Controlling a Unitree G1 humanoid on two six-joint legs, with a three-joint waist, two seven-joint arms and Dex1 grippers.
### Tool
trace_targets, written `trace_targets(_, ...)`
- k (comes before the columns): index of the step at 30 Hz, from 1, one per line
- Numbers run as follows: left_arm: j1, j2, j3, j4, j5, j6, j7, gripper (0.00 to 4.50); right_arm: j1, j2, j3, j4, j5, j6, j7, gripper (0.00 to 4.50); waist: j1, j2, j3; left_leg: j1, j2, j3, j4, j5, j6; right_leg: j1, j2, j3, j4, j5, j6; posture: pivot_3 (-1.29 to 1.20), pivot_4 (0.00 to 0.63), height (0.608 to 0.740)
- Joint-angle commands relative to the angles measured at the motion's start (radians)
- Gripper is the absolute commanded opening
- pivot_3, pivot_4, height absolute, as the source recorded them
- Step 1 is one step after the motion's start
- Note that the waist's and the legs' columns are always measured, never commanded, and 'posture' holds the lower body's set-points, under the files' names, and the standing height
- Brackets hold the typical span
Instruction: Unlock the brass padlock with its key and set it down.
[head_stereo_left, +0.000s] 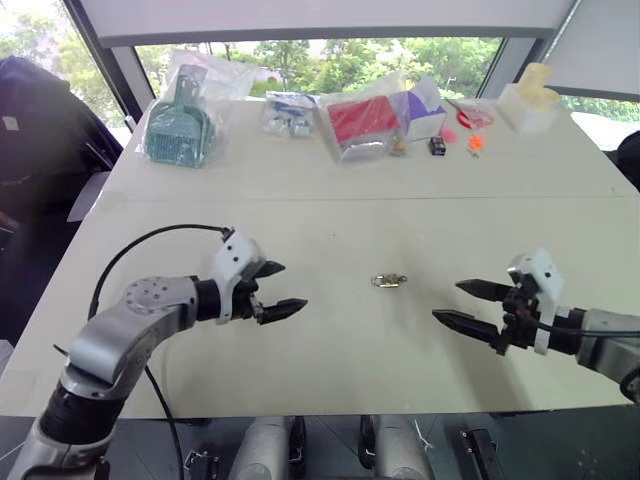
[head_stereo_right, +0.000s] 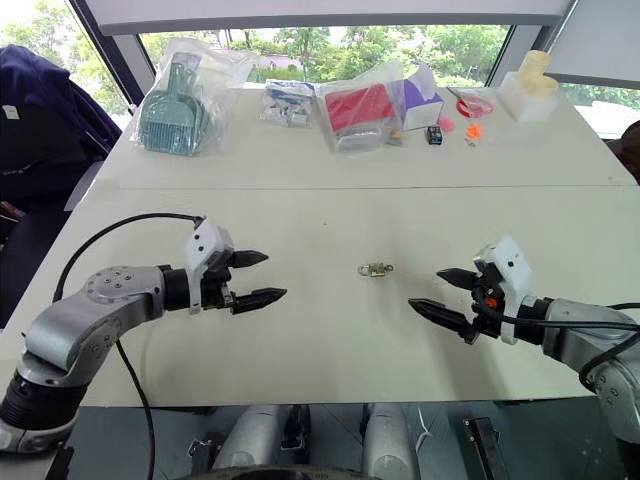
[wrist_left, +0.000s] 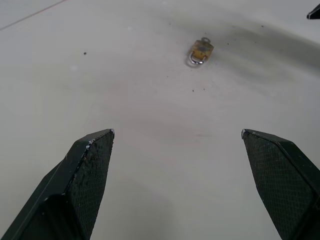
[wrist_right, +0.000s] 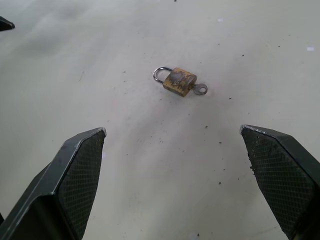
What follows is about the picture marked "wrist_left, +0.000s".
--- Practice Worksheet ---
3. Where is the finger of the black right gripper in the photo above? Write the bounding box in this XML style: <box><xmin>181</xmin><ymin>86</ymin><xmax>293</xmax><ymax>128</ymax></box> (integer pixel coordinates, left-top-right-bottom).
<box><xmin>306</xmin><ymin>4</ymin><xmax>320</xmax><ymax>20</ymax></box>

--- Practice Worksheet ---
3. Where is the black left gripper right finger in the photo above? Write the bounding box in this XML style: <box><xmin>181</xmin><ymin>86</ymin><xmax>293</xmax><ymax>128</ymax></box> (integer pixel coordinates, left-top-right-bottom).
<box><xmin>241</xmin><ymin>128</ymin><xmax>320</xmax><ymax>240</ymax></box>

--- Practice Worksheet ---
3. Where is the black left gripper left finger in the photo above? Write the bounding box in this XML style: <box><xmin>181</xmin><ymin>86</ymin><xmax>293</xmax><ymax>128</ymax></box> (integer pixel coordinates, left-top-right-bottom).
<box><xmin>0</xmin><ymin>128</ymin><xmax>116</xmax><ymax>240</ymax></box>

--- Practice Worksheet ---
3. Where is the brass padlock with steel shackle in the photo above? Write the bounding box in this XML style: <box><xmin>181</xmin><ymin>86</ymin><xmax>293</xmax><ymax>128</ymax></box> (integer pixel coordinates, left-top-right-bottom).
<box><xmin>185</xmin><ymin>39</ymin><xmax>215</xmax><ymax>67</ymax></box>

